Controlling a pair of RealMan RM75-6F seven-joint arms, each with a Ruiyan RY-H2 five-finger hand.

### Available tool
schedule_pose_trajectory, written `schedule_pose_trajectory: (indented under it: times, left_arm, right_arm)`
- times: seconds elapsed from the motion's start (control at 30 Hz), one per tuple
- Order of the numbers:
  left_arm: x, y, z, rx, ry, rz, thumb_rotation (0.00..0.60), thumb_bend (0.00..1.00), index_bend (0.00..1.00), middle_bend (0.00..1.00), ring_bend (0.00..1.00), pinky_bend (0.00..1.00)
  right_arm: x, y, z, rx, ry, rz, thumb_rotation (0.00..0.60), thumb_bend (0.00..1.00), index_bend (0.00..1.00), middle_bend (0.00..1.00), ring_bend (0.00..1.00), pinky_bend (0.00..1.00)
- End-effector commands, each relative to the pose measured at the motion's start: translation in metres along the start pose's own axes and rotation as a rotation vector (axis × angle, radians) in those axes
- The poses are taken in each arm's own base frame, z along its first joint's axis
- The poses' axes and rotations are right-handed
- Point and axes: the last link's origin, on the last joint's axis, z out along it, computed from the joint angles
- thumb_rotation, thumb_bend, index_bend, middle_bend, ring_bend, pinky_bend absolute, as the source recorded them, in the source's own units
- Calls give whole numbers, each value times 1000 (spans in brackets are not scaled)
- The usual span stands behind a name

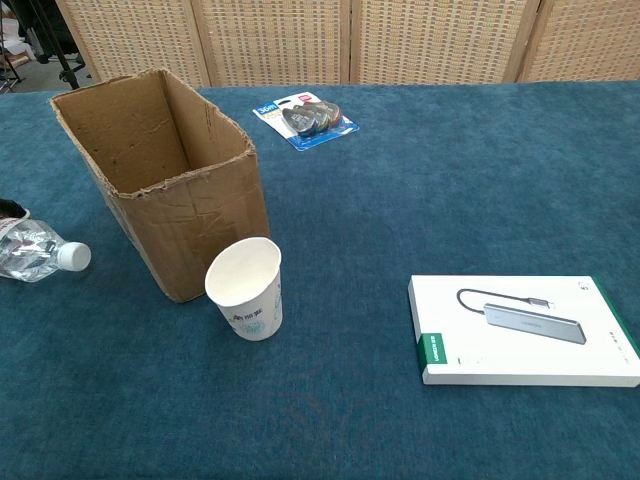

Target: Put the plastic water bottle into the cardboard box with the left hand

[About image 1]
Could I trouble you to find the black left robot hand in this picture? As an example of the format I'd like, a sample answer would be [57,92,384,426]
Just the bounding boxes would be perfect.
[0,197,32,222]

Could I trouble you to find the clear plastic water bottle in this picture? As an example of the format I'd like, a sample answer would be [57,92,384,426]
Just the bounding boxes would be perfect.
[0,217,93,283]

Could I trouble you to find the open brown cardboard box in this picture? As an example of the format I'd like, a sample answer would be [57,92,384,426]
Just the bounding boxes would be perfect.
[48,68,272,304]

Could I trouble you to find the white green USB hub box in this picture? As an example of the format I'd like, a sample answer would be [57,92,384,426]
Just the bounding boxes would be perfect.
[406,274,640,389]

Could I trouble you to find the black tripod stand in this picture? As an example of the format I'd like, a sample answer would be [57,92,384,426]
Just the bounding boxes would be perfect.
[0,0,89,91]

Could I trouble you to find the white printed paper cup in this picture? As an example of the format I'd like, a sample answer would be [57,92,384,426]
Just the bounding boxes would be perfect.
[204,237,284,343]

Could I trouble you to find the blue guitar pick blister pack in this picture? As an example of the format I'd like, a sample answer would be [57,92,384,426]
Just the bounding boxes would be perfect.
[252,91,361,153]

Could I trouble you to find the blue table cloth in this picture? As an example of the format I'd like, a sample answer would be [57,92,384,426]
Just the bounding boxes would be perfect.
[0,78,640,480]

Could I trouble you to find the woven rattan folding screen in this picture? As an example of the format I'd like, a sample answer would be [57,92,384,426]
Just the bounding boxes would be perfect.
[53,0,640,89]

